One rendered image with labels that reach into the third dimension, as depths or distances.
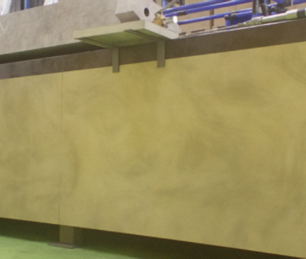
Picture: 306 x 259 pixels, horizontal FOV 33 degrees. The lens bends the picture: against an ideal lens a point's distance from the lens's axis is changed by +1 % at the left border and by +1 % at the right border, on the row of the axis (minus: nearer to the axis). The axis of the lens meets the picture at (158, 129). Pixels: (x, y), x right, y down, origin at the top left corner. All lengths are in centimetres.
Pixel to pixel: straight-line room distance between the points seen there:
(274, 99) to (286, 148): 15
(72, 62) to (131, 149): 47
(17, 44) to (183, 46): 89
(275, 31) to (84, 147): 86
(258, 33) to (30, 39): 108
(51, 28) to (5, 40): 30
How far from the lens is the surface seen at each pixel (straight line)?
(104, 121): 195
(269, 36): 161
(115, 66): 193
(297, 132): 153
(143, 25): 167
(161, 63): 180
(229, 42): 167
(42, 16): 231
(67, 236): 216
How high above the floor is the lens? 37
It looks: 3 degrees up
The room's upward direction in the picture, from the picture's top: 1 degrees clockwise
